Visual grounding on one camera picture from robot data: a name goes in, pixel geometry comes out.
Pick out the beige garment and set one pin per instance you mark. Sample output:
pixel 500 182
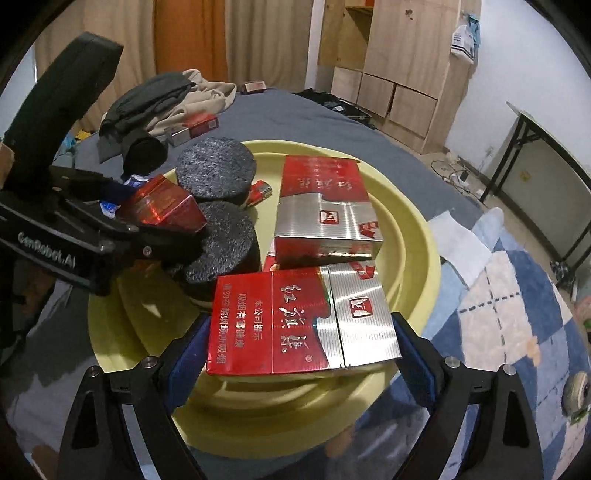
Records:
pixel 207 94

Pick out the black folding table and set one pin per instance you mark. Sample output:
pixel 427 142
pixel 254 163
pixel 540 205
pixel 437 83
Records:
pixel 545 152

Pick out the black rolled cloth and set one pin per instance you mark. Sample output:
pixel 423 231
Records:
pixel 145 154

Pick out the black open case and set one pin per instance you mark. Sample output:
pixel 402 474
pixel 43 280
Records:
pixel 332 106

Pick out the dark green garment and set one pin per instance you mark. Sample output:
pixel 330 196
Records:
pixel 147 101

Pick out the white hanging plastic bag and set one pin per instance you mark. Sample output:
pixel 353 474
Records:
pixel 464 39

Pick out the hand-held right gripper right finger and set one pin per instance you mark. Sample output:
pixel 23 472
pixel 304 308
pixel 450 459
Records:
pixel 418 369

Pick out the orange curtain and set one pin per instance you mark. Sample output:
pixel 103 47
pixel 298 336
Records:
pixel 189 32

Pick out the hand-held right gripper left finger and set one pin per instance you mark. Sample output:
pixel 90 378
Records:
pixel 184 369

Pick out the brown flat box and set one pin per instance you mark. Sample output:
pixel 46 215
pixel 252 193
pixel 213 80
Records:
pixel 255 86

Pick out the blue plaid fleece blanket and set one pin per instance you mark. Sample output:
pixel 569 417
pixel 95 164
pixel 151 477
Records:
pixel 508 323

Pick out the red and silver cigarette pack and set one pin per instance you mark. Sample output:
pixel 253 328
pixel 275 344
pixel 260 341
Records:
pixel 323 203
pixel 300 318

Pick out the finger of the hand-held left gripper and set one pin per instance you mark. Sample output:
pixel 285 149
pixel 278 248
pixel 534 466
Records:
pixel 108 191
pixel 161 247

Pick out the small black foam disc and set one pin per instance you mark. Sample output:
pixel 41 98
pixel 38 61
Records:
pixel 214 164

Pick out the wooden wardrobe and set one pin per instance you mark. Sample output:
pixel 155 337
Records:
pixel 406 55

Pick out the dark red cigarette pack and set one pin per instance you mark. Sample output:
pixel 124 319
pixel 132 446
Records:
pixel 194 129

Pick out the yellow plastic basin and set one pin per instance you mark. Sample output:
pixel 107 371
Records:
pixel 406 258

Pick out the glossy red cigarette pack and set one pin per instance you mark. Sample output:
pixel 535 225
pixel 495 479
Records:
pixel 161 207

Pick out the small red cigarette pack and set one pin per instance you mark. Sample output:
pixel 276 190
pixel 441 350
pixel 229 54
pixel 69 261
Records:
pixel 261 193

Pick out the grey round object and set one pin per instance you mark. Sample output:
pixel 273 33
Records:
pixel 577 397

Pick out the large black foam disc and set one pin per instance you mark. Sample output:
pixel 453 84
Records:
pixel 226 244

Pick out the beige curtain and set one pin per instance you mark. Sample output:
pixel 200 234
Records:
pixel 115 27
pixel 272 37

